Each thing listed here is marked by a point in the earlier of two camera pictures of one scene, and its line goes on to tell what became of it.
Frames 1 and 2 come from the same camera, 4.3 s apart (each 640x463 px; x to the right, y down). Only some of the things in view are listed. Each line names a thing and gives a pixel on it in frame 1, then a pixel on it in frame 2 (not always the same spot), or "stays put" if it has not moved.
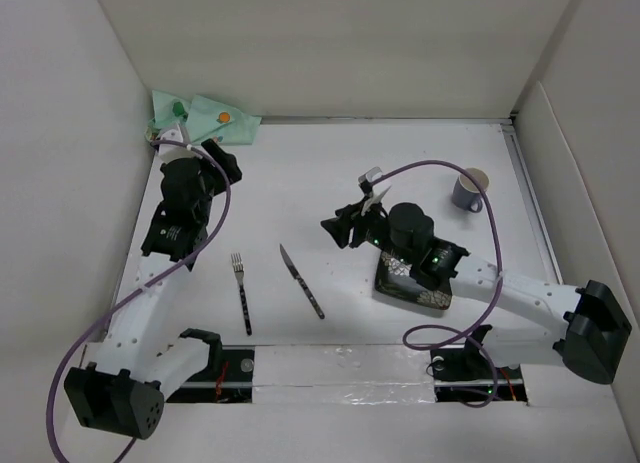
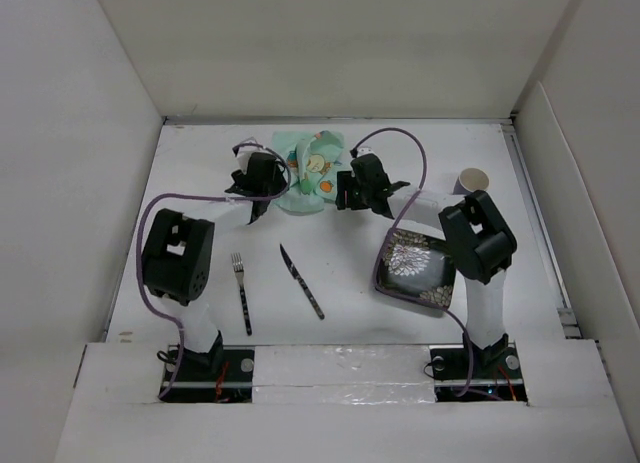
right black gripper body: [375, 229] to [356, 194]
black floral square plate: [395, 277] stays put
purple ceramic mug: [466, 193] stays put
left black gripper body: [205, 202] to [275, 184]
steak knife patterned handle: [296, 274] stays put
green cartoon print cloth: [203, 119] to [313, 158]
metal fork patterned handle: [239, 271] stays put
